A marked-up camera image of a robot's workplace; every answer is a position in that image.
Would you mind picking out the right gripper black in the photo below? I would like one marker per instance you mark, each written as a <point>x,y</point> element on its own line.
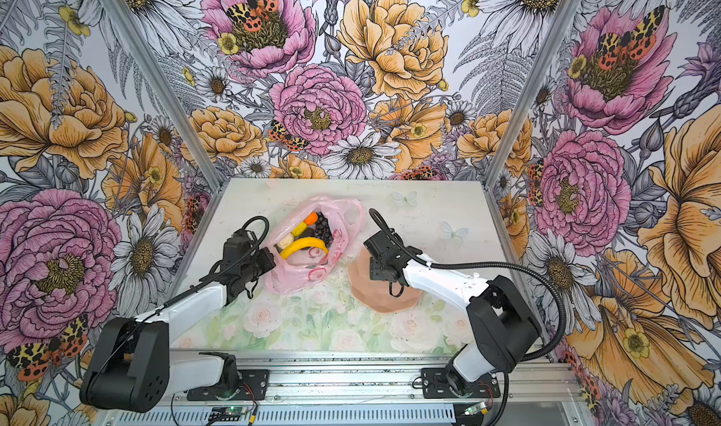
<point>375,269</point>

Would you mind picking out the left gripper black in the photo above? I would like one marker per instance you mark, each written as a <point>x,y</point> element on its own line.
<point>268,259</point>

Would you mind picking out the pink flower-shaped plate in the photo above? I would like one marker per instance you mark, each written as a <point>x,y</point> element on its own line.
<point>377,294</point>

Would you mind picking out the beige fake garlic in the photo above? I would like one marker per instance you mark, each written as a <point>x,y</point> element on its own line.
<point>285,241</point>

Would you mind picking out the yellow fake lemon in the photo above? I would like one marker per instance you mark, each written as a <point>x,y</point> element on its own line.
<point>299,229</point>

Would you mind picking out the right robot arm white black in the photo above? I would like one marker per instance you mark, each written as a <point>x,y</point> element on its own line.
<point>504,329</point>

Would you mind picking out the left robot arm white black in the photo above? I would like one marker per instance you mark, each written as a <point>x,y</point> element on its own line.
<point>134,366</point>

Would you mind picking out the yellow fake banana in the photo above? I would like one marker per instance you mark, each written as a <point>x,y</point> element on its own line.
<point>303,243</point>

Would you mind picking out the dark fake grapes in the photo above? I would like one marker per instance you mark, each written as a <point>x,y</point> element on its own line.
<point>323,231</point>

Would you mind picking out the orange fake carrot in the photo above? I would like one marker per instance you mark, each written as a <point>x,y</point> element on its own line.
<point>311,219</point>

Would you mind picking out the left green circuit board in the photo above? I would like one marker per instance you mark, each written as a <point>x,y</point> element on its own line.
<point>228,413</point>

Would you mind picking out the green circuit board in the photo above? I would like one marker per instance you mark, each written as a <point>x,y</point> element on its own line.
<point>477,409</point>
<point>228,413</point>

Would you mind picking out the right green circuit board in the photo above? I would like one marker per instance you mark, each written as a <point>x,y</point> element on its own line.
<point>477,409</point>

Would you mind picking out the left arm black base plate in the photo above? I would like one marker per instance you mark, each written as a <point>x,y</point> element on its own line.
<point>247,385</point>

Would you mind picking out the aluminium rail frame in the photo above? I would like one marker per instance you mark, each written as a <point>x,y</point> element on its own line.
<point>336,388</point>

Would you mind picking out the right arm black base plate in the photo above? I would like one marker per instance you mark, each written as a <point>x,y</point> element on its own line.
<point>442,383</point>

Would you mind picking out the right aluminium corner post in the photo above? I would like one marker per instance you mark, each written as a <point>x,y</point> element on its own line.
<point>562,21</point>

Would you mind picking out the aluminium corner post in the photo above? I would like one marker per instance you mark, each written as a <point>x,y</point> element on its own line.
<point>562,21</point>
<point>131,34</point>

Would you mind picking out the left aluminium corner post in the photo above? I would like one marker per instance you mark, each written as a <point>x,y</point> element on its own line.
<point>131,34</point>

